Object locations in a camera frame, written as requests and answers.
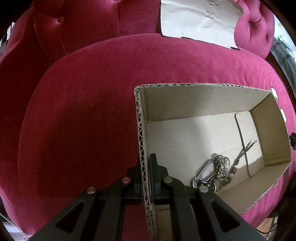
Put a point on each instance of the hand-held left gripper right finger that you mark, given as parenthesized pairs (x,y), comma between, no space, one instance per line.
(153,178)

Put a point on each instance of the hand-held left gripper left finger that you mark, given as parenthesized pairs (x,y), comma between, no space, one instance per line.
(134,185)

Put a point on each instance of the cardboard box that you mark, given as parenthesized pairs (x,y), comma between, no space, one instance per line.
(185,136)

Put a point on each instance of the red velvet tufted sofa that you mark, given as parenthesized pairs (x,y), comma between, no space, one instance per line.
(81,115)

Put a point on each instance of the metal charm with red bead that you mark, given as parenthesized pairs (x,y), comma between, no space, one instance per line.
(240,155)

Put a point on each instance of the crumpled white paper sheet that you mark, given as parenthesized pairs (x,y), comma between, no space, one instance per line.
(198,18)

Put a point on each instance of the dark grey cloth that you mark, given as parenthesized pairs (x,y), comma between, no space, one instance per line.
(283,53)

